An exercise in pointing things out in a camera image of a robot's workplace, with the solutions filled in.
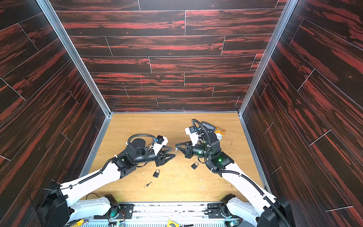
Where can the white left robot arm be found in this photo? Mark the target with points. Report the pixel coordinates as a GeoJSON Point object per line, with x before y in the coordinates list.
{"type": "Point", "coordinates": [60, 202]}

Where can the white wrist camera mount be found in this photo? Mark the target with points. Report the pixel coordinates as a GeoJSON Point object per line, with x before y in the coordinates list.
{"type": "Point", "coordinates": [159, 143]}
{"type": "Point", "coordinates": [193, 132]}

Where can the orange snack packet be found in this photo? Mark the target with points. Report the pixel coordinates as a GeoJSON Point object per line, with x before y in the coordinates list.
{"type": "Point", "coordinates": [220, 131]}

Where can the yellow tool at front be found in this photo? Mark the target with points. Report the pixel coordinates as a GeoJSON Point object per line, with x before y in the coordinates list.
{"type": "Point", "coordinates": [172, 224]}

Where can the aluminium corner post right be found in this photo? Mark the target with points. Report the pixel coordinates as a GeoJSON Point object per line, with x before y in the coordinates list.
{"type": "Point", "coordinates": [276, 35]}

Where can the aluminium corner post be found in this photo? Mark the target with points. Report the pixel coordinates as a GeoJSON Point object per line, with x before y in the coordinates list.
{"type": "Point", "coordinates": [276, 35]}
{"type": "Point", "coordinates": [60, 31]}

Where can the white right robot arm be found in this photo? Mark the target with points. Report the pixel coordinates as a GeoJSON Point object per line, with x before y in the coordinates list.
{"type": "Point", "coordinates": [262, 208]}

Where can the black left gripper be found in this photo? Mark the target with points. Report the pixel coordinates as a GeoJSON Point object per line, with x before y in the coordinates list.
{"type": "Point", "coordinates": [158, 158]}

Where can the white label roll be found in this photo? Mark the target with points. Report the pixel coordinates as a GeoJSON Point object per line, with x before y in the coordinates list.
{"type": "Point", "coordinates": [219, 136]}

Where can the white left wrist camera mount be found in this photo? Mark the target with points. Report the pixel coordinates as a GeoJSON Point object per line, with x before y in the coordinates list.
{"type": "Point", "coordinates": [159, 143]}

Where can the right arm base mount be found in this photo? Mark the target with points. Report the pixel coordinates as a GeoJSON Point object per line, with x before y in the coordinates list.
{"type": "Point", "coordinates": [220, 210]}

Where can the aluminium corner post left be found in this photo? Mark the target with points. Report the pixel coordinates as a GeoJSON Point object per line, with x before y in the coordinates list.
{"type": "Point", "coordinates": [60, 31]}

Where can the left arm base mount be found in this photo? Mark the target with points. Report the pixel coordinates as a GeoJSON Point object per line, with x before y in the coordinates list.
{"type": "Point", "coordinates": [117, 210]}

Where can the dark padlock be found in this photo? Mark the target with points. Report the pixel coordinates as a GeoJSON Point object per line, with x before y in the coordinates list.
{"type": "Point", "coordinates": [194, 165]}

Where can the black desktop calculator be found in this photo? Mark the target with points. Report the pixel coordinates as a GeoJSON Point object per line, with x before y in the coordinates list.
{"type": "Point", "coordinates": [210, 128]}

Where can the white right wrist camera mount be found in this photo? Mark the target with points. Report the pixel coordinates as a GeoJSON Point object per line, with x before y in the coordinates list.
{"type": "Point", "coordinates": [193, 132]}

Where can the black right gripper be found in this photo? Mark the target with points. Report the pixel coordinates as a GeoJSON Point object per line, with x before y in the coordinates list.
{"type": "Point", "coordinates": [188, 150]}

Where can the grey padlock near left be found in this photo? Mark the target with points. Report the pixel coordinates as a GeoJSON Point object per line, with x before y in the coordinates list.
{"type": "Point", "coordinates": [156, 173]}

